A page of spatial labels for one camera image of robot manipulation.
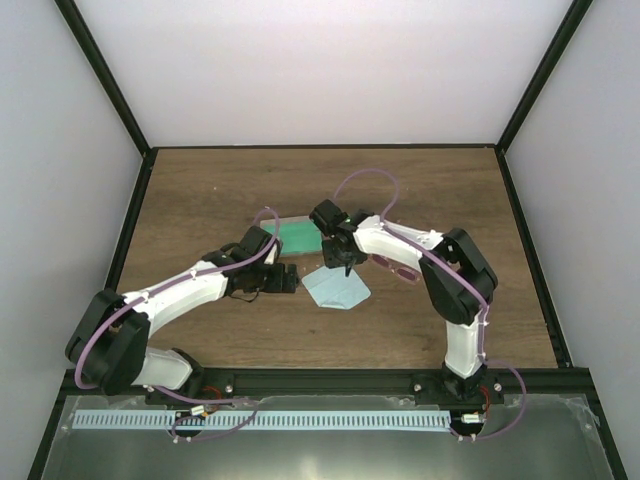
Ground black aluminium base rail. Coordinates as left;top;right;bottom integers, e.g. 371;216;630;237
144;367;596;406

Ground black enclosure frame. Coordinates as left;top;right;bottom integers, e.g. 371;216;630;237
24;0;629;480

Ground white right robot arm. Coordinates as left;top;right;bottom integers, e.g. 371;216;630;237
313;212;498;403

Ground light blue slotted cable duct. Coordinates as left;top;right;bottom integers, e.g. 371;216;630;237
72;410;451;432

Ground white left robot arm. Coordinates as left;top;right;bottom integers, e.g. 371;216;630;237
65;244;299;404

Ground light blue cleaning cloth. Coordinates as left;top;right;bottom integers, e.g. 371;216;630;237
302;267;371;310

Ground grey sunglasses case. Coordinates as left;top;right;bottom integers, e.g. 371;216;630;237
278;216;322;257

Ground pink sunglasses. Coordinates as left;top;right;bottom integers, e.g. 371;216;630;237
369;254;422;285

